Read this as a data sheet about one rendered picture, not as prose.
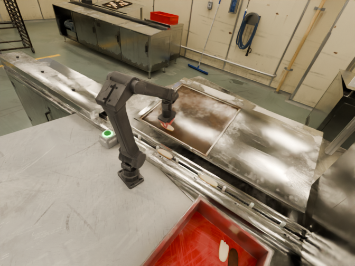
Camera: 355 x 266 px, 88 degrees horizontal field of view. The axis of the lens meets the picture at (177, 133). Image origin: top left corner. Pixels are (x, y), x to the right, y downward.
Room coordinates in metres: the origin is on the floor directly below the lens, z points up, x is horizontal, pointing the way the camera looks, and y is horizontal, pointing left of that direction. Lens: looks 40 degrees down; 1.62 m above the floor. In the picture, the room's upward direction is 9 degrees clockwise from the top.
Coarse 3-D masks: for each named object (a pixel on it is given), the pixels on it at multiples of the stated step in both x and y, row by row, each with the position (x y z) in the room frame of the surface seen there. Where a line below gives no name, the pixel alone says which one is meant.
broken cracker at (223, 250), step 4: (220, 244) 0.30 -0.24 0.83; (224, 244) 0.30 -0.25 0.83; (220, 248) 0.28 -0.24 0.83; (224, 248) 0.28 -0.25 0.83; (228, 248) 0.29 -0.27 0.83; (220, 252) 0.27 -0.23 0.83; (224, 252) 0.27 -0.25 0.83; (220, 256) 0.25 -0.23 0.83; (224, 256) 0.26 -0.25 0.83; (220, 260) 0.24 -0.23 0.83; (224, 260) 0.24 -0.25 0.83
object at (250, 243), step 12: (192, 204) 0.40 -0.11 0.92; (204, 204) 0.41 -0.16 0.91; (204, 216) 0.40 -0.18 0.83; (216, 216) 0.37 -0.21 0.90; (228, 216) 0.37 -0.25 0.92; (180, 228) 0.31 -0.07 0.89; (228, 228) 0.34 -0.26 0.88; (240, 228) 0.33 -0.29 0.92; (168, 240) 0.25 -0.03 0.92; (240, 240) 0.31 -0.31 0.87; (252, 240) 0.30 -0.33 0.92; (156, 252) 0.21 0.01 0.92; (252, 252) 0.28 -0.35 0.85; (264, 252) 0.27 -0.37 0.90; (144, 264) 0.17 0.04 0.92; (264, 264) 0.22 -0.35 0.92
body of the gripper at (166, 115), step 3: (162, 111) 0.86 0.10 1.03; (165, 111) 0.85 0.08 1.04; (168, 111) 0.85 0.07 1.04; (171, 111) 0.87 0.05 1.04; (174, 111) 0.92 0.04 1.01; (162, 114) 0.87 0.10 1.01; (165, 114) 0.85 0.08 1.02; (168, 114) 0.86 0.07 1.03; (171, 114) 0.87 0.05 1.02; (174, 114) 0.90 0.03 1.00; (159, 117) 0.86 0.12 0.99; (162, 117) 0.86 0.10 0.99; (165, 117) 0.86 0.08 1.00; (168, 117) 0.86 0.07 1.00; (171, 117) 0.87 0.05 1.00; (162, 120) 0.84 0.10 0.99; (165, 120) 0.84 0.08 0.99; (168, 120) 0.85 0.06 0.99
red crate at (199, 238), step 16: (192, 224) 0.36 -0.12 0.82; (208, 224) 0.37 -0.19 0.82; (176, 240) 0.29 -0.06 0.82; (192, 240) 0.30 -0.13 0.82; (208, 240) 0.31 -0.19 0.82; (224, 240) 0.32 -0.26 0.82; (176, 256) 0.23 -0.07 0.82; (192, 256) 0.24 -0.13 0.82; (208, 256) 0.25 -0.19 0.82; (240, 256) 0.27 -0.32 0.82
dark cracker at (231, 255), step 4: (232, 248) 0.29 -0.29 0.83; (232, 252) 0.27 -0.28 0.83; (236, 252) 0.28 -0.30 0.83; (232, 256) 0.26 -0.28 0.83; (236, 256) 0.26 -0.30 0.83; (228, 260) 0.25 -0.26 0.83; (232, 260) 0.25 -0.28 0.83; (236, 260) 0.25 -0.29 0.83; (228, 264) 0.23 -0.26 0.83; (232, 264) 0.23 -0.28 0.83; (236, 264) 0.24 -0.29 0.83
